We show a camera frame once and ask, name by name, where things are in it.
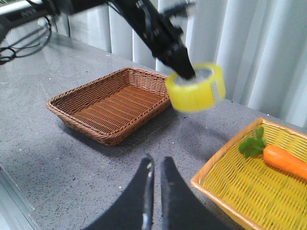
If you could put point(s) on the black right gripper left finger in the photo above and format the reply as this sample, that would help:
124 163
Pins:
133 209

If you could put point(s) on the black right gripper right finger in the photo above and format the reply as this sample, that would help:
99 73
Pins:
181 209

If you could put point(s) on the yellow tape roll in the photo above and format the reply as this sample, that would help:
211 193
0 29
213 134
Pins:
203 91

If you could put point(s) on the yellow wicker basket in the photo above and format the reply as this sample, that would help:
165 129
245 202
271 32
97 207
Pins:
251 192

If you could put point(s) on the brown wicker basket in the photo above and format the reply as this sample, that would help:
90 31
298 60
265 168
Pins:
112 107

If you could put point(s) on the orange toy carrot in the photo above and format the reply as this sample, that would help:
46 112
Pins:
272 155

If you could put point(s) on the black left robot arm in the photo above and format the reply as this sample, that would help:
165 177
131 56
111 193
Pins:
154 29

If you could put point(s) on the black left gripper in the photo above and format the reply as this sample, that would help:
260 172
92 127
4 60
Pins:
176 57

